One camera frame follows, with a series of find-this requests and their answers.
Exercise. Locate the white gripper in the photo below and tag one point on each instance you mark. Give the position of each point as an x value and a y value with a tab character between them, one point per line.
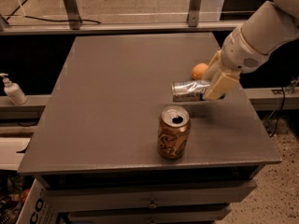
239	52

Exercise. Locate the crushed silver redbull can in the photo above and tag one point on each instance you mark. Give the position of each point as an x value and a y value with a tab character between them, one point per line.
189	91

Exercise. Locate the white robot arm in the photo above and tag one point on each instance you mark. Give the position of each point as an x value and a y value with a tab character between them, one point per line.
250	45

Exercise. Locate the orange soda can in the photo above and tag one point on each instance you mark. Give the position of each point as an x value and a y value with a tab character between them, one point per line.
173	132

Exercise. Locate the orange fruit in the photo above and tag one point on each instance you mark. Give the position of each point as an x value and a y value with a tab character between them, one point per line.
199	70

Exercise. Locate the grey drawer cabinet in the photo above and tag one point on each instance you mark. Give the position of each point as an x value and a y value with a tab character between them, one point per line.
178	196

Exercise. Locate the white pump bottle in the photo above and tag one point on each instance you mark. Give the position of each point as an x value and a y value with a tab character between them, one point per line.
13	91

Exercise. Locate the white cardboard box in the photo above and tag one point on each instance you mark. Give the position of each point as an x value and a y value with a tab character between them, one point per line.
36	209

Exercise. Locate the right metal bracket post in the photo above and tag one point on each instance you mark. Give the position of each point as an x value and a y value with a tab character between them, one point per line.
193	13

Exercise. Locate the metal bracket post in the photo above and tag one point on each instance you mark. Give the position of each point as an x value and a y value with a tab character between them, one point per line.
72	13
193	13

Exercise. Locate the left metal bracket post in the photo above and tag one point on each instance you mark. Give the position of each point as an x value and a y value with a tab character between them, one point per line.
72	13

